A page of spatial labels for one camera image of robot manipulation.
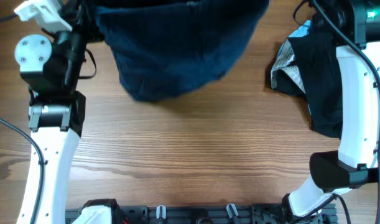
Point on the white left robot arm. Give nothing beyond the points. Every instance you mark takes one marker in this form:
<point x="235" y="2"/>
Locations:
<point x="50" y="63"/>

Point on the black shorts with blue lining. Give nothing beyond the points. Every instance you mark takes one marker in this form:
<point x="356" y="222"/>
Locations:
<point x="306" y="67"/>

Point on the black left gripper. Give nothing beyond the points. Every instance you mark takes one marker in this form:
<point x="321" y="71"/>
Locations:
<point x="79" y="18"/>

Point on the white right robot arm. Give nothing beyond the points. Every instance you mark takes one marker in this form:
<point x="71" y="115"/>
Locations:
<point x="355" y="27"/>

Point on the navy blue denim shorts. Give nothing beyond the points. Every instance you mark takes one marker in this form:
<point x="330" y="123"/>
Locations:
<point x="164" y="49"/>

